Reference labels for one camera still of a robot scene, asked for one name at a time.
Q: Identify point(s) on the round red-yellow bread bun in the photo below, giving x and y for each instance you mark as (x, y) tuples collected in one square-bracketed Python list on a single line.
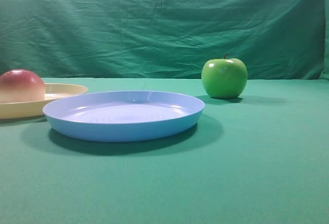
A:
[(20, 85)]

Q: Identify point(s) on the blue plastic plate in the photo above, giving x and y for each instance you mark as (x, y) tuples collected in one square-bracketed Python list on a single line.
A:
[(123, 116)]

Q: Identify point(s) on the yellow plastic plate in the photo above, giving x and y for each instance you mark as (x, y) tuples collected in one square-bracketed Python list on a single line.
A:
[(54, 91)]

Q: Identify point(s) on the green apple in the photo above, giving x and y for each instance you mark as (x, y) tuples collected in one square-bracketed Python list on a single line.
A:
[(224, 78)]

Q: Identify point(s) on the green table cloth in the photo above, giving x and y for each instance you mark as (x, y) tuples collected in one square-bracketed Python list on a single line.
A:
[(262, 158)]

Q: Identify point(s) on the green backdrop cloth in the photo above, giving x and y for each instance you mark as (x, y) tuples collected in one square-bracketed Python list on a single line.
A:
[(276, 39)]

